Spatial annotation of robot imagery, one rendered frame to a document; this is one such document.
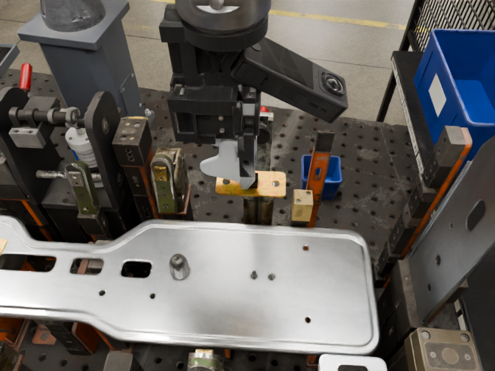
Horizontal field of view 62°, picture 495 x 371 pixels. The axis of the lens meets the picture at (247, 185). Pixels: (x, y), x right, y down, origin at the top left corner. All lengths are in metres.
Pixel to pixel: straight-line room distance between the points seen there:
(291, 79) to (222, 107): 0.06
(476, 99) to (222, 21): 0.84
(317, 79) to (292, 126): 0.99
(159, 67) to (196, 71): 2.54
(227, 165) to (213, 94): 0.10
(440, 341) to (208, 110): 0.46
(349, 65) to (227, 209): 1.96
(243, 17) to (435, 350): 0.51
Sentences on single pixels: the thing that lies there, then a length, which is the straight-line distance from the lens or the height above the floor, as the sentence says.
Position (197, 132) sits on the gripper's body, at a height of 1.37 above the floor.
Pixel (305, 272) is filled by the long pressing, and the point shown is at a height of 1.00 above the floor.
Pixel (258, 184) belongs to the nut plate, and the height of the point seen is 1.25.
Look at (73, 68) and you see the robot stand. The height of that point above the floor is 1.01.
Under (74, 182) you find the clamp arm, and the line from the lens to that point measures 0.79.
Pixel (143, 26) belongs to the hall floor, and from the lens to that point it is 3.36.
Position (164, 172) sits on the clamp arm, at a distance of 0.74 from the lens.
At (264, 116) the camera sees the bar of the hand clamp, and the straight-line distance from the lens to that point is 0.64.
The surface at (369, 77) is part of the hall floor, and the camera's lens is 2.87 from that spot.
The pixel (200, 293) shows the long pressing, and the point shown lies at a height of 1.00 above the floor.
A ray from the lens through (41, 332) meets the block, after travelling 1.09.
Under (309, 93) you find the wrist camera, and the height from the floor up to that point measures 1.41.
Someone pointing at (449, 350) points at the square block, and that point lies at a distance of 0.67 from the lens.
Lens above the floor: 1.64
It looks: 51 degrees down
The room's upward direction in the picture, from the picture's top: straight up
